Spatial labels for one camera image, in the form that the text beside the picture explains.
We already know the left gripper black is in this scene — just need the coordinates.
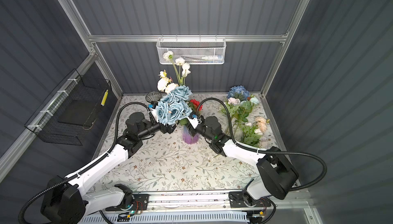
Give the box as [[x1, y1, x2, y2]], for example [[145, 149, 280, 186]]
[[137, 111, 180, 142]]

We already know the blue purple glass vase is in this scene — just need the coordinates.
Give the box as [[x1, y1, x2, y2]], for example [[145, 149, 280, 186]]
[[182, 126, 200, 145]]

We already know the red gerbera flower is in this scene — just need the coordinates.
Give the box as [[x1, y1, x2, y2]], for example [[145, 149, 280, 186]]
[[188, 99, 203, 113]]

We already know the dusty blue rose bunch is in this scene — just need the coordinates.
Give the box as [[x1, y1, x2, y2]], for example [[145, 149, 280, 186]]
[[155, 86, 192, 125]]

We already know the white peony flower stem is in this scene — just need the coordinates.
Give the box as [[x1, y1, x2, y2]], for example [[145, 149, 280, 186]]
[[157, 70, 179, 94]]

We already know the pale blue peony stem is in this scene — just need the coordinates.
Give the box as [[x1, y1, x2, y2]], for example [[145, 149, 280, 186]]
[[238, 96, 260, 116]]

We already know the white poppy flower stem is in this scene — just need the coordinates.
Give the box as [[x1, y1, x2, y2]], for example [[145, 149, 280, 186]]
[[163, 51, 191, 86]]

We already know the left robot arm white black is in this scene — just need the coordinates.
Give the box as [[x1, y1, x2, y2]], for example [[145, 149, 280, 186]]
[[41, 112, 176, 224]]

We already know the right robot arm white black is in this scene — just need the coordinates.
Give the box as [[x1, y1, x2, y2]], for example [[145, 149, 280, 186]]
[[188, 114, 298, 206]]

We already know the clear ribbed glass vase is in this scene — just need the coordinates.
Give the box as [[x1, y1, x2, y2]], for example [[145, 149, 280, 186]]
[[145, 91, 162, 104]]

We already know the yellow tag on basket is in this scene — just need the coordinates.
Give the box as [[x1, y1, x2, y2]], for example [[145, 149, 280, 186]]
[[100, 89, 108, 106]]

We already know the pink peach flower bunch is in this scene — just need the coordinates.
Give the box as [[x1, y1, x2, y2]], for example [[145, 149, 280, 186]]
[[221, 98, 267, 147]]

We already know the floral patterned table mat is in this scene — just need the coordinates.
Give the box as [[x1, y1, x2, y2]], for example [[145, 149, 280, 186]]
[[88, 101, 259, 193]]

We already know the blue hydrangea flower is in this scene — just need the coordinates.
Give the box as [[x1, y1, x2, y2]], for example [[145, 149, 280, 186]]
[[227, 85, 250, 101]]

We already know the marker pen in basket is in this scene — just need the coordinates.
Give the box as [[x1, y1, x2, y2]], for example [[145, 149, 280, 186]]
[[182, 55, 224, 62]]

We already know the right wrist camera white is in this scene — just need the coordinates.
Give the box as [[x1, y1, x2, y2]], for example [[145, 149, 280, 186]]
[[187, 113, 202, 129]]

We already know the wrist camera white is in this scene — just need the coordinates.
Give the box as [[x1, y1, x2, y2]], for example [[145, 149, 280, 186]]
[[148, 104, 159, 124], [187, 113, 202, 129]]

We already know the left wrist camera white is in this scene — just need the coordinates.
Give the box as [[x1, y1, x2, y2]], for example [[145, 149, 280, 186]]
[[148, 104, 159, 124]]

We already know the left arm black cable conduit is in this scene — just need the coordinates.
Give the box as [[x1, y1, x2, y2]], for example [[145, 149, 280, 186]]
[[17, 101, 154, 224]]

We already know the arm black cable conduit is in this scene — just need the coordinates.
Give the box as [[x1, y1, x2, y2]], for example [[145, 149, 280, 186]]
[[196, 97, 328, 192], [17, 101, 154, 224]]

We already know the black wire wall basket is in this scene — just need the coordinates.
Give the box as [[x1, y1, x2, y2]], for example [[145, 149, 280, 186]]
[[25, 71, 112, 146]]

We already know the white wire mesh basket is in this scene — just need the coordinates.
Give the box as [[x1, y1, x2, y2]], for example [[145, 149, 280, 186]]
[[156, 37, 227, 65]]

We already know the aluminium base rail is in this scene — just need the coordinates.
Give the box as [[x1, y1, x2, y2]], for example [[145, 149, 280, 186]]
[[58, 188, 323, 224]]

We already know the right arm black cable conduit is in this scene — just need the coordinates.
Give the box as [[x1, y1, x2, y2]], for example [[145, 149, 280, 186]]
[[196, 97, 328, 192]]

